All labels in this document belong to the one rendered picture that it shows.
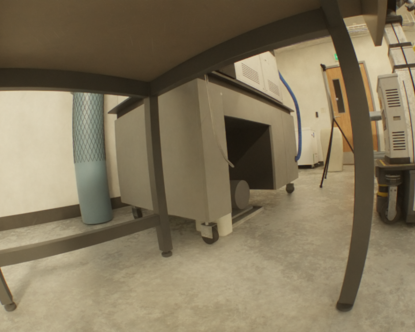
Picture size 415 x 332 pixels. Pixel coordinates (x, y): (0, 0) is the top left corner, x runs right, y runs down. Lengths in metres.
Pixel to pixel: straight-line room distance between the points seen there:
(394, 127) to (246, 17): 0.82
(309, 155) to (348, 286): 3.58
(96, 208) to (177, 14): 1.22
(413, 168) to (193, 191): 0.95
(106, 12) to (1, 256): 0.64
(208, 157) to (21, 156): 1.40
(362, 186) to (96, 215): 1.36
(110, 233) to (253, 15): 0.71
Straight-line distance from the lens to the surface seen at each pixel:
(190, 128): 0.77
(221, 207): 0.81
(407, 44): 1.28
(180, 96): 0.83
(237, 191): 1.13
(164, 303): 0.58
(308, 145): 3.96
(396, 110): 1.07
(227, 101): 0.91
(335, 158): 3.31
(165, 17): 0.47
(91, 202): 1.39
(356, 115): 0.41
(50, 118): 1.75
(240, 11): 0.47
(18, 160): 1.70
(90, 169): 1.37
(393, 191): 1.04
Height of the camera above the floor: 0.37
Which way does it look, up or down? 2 degrees down
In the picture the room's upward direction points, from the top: 5 degrees counter-clockwise
